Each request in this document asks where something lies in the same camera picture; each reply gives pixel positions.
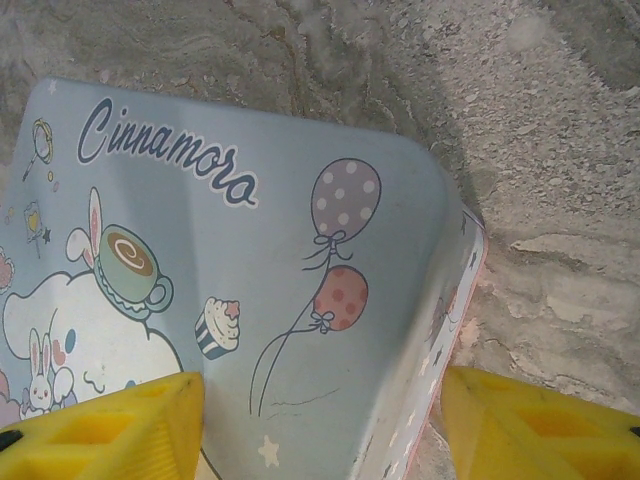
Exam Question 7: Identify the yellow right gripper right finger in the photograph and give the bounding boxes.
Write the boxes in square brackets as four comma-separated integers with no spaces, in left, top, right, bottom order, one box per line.
[442,367,640,480]

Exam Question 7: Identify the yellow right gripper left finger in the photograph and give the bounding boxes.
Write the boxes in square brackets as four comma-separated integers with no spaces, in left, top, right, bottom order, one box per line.
[0,370,206,480]

